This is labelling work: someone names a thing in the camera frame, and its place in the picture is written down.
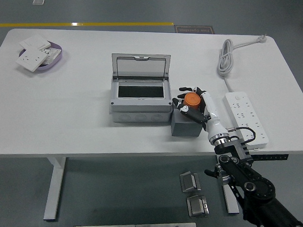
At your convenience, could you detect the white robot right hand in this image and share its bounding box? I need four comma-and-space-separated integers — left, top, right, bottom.
171, 84, 231, 144

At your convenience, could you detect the orange cylinder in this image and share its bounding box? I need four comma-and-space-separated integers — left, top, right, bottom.
183, 92, 202, 111

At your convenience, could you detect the grey junction box clear lid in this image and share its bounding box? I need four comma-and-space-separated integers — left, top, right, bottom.
108, 52, 175, 124

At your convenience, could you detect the grey cube with round hole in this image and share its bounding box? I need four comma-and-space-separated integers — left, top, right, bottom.
170, 108, 204, 138

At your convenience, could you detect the white power strip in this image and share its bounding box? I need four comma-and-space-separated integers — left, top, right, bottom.
222, 91, 272, 151

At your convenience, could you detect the small metal clamp block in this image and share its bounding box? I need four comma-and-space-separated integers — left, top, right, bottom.
179, 170, 202, 194
185, 194, 211, 218

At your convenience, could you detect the black table control panel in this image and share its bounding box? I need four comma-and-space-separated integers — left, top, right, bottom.
250, 153, 290, 161

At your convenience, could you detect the white table leg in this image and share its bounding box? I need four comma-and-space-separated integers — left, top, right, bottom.
221, 185, 241, 215
43, 156, 67, 222

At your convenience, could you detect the purple oval tray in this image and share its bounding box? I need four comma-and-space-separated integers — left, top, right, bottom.
17, 40, 64, 73

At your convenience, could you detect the white power cord with plug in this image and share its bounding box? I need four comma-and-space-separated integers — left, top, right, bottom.
215, 33, 268, 95

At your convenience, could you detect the white wall socket plate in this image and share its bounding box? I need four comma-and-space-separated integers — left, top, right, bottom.
14, 46, 50, 73

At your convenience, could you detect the plain white wall plate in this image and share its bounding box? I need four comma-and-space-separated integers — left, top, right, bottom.
18, 34, 52, 51

